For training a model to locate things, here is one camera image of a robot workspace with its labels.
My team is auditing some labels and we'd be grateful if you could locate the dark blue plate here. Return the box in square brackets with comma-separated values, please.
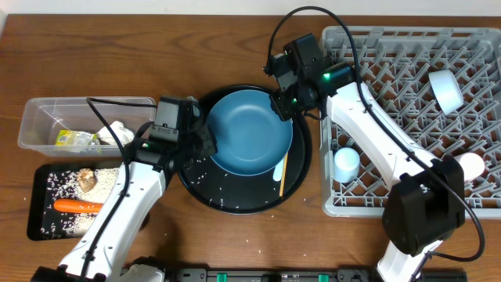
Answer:
[207, 89, 294, 176]

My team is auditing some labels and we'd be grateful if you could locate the wooden chopstick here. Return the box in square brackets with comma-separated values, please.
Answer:
[279, 153, 288, 197]

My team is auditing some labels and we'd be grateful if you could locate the white napkin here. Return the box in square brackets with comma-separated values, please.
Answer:
[96, 121, 135, 146]

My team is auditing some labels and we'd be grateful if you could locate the light blue cup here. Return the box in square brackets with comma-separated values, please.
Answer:
[333, 147, 360, 183]

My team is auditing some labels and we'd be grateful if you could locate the light blue plastic knife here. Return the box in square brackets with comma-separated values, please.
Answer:
[272, 159, 284, 182]

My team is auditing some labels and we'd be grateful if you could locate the brown food scrap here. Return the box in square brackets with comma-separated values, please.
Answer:
[76, 168, 97, 193]

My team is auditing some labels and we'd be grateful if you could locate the green yellow snack wrapper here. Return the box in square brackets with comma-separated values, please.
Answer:
[55, 129, 101, 153]

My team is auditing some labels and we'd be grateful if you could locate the light blue bowl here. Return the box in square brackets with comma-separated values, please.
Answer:
[428, 70, 464, 115]

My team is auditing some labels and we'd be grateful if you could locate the orange carrot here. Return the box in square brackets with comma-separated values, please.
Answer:
[54, 199, 103, 214]

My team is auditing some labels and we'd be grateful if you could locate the pink cup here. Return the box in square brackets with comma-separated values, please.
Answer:
[454, 152, 485, 182]

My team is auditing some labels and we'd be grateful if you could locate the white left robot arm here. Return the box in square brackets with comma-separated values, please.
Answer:
[32, 119, 217, 281]

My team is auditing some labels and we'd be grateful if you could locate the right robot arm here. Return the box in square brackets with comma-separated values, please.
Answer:
[264, 59, 485, 281]

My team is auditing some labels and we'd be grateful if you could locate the grey dishwasher rack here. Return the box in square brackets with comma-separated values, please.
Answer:
[320, 26, 500, 219]

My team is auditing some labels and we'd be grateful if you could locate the clear plastic bin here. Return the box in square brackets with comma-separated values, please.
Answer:
[18, 96, 156, 157]

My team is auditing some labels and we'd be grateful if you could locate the black rectangular tray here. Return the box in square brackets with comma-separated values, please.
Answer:
[27, 160, 121, 241]

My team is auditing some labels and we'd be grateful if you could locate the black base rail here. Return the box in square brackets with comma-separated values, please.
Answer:
[121, 256, 469, 282]

